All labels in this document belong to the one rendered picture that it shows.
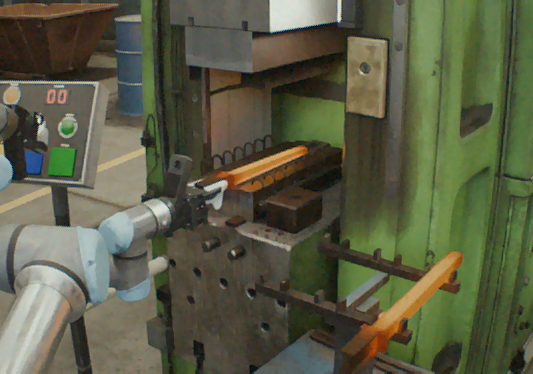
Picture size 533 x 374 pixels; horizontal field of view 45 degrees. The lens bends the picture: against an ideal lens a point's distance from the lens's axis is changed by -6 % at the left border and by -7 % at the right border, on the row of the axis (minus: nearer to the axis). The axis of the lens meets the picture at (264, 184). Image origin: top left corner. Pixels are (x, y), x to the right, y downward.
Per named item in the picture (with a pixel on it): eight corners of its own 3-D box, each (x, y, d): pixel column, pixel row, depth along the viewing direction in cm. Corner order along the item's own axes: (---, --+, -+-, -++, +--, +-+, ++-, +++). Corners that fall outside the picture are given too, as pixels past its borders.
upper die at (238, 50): (252, 73, 150) (251, 31, 147) (185, 64, 162) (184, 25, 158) (347, 50, 182) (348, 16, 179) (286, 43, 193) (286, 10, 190)
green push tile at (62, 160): (71, 176, 174) (75, 148, 176) (47, 174, 176) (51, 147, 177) (74, 177, 176) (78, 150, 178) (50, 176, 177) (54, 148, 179)
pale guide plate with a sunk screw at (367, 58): (381, 118, 148) (383, 41, 142) (345, 111, 153) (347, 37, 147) (385, 116, 149) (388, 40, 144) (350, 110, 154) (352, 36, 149)
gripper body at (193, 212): (186, 215, 160) (149, 231, 151) (185, 180, 157) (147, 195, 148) (211, 223, 156) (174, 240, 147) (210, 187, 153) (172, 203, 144)
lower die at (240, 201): (252, 222, 163) (252, 188, 160) (190, 203, 174) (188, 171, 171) (343, 175, 194) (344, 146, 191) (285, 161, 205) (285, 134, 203)
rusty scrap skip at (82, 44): (50, 92, 730) (45, 16, 701) (-42, 79, 823) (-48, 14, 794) (122, 72, 826) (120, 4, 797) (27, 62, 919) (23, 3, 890)
